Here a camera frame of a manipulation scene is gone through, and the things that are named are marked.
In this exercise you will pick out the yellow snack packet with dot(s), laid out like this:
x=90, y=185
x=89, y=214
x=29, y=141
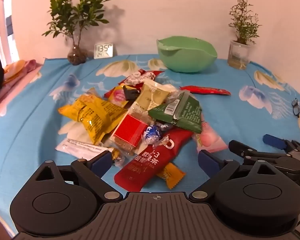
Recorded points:
x=95, y=112

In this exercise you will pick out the white flat packet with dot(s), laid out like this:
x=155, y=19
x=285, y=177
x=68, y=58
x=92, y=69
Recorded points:
x=75, y=147

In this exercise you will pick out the small clear-wrapped candy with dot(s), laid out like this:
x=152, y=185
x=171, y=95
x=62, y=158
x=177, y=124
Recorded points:
x=118, y=158

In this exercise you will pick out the small pink and yellow packet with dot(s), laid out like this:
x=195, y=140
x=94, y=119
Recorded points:
x=118, y=96

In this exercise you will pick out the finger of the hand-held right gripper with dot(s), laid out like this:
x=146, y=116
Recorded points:
x=273, y=141
x=240, y=147

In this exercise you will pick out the pink snack packet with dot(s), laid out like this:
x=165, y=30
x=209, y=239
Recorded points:
x=210, y=140

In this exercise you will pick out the blue foil chocolate ball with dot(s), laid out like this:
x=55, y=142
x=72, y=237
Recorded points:
x=152, y=134

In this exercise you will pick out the pink folded cloth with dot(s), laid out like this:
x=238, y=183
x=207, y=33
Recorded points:
x=27, y=67

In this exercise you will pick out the yellow folded cloth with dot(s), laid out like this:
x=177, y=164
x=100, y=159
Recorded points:
x=13, y=68

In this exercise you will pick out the white digital clock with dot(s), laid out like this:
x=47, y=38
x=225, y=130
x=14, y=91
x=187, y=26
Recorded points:
x=103, y=50

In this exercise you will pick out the small orange snack packet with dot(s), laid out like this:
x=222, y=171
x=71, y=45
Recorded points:
x=172, y=176

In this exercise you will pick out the small black packet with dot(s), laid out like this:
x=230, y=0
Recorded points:
x=131, y=92

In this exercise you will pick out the long bright red snack packet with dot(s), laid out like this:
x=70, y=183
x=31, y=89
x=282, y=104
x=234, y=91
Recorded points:
x=205, y=90

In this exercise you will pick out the green plastic bowl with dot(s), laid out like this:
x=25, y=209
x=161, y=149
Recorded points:
x=185, y=57

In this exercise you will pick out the dark red tea packet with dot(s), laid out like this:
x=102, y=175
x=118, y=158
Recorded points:
x=145, y=165

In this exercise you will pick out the leafy plant in glass vase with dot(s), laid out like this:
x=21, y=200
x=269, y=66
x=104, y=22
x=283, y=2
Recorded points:
x=76, y=22

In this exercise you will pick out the red and white printed packet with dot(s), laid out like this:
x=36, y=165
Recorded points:
x=140, y=77

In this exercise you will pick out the thin plant in clear pot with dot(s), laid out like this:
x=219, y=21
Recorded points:
x=241, y=30

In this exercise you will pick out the green snack packet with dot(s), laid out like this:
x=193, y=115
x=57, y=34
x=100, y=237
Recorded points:
x=185, y=112

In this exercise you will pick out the beige olive snack packet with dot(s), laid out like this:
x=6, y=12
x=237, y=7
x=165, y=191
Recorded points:
x=152, y=96

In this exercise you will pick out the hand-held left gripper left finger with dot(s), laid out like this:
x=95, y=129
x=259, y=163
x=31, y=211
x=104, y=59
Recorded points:
x=102, y=161

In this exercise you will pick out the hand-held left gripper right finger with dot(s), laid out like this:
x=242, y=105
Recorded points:
x=207, y=162

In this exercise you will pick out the blue floral tablecloth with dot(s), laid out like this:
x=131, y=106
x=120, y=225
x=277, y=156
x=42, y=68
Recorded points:
x=27, y=130

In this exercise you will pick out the clear packet with red label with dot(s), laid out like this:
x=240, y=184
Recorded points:
x=130, y=130

